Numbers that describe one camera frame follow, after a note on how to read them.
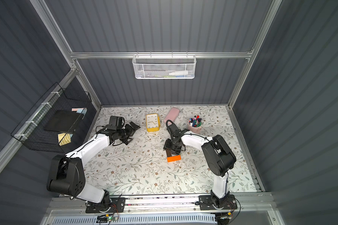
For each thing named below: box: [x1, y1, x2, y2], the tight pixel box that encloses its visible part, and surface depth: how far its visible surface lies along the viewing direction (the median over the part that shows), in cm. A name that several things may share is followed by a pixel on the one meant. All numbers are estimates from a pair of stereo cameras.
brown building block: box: [165, 148, 172, 158], surface depth 93 cm
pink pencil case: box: [163, 107, 180, 127], surface depth 114 cm
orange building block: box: [167, 154, 182, 163], surface depth 92 cm
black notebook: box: [43, 109, 84, 134], surface depth 75 cm
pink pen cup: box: [186, 119, 202, 135], surface depth 96 cm
